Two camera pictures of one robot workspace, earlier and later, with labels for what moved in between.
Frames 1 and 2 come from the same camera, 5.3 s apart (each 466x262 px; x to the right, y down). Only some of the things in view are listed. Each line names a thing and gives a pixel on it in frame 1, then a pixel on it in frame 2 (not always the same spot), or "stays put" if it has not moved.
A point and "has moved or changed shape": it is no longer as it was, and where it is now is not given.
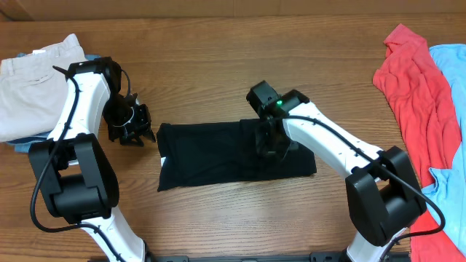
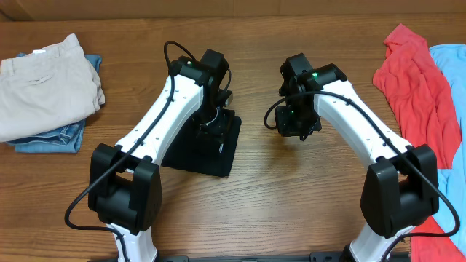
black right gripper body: (274, 145) -> (301, 121)
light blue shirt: (448, 187) stays put
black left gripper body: (124, 121) -> (218, 126)
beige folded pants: (31, 90) stays put
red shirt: (429, 125) stays put
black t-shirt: (200, 153) has moved or changed shape
